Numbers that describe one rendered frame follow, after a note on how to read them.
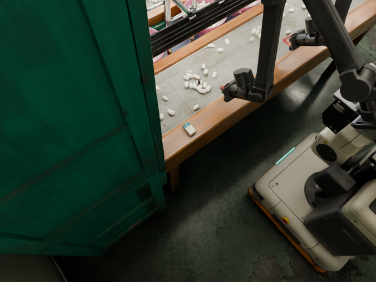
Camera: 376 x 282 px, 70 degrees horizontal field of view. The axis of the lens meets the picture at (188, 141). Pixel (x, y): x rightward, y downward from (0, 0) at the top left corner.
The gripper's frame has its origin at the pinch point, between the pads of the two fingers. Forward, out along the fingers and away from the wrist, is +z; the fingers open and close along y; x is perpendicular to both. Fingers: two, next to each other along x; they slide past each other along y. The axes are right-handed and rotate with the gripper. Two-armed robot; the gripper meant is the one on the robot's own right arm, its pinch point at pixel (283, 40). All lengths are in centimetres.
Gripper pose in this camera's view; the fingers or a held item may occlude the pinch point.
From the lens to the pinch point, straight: 153.0
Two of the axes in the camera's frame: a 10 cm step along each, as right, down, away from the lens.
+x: 3.6, 7.9, 5.0
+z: -5.0, -2.9, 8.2
